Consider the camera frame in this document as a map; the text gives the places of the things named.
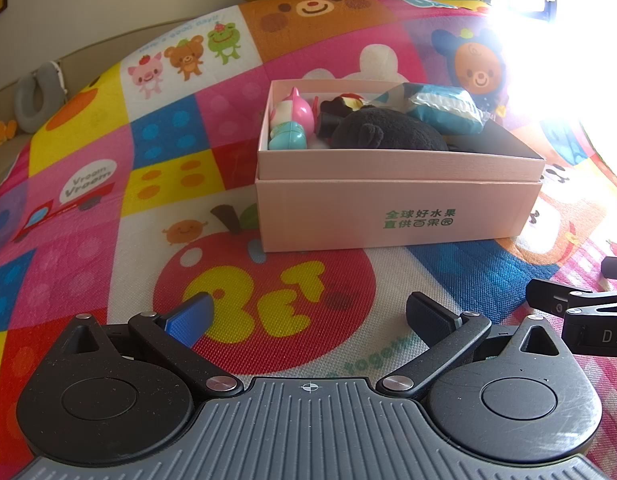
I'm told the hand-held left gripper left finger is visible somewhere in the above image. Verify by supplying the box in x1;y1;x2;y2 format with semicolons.
58;291;244;396

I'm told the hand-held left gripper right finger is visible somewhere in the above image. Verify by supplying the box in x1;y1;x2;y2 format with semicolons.
378;291;564;401

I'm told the pink cardboard box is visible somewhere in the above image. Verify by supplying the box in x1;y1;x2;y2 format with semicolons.
253;79;547;254

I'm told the dark grey plush toy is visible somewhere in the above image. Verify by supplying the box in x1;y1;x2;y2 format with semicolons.
315;107;451;153

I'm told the blue white tissue pack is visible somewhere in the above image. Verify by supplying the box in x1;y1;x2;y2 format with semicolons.
371;81;489;137

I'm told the pink white teal toy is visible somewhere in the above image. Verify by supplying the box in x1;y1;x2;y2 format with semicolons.
267;86;316;152

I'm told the colourful printed blanket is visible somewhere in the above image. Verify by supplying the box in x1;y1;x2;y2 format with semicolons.
0;0;617;480

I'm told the grey neck pillow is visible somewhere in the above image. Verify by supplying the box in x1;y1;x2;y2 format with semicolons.
16;60;68;135

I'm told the beige headboard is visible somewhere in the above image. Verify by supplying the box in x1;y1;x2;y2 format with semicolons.
0;5;239;126

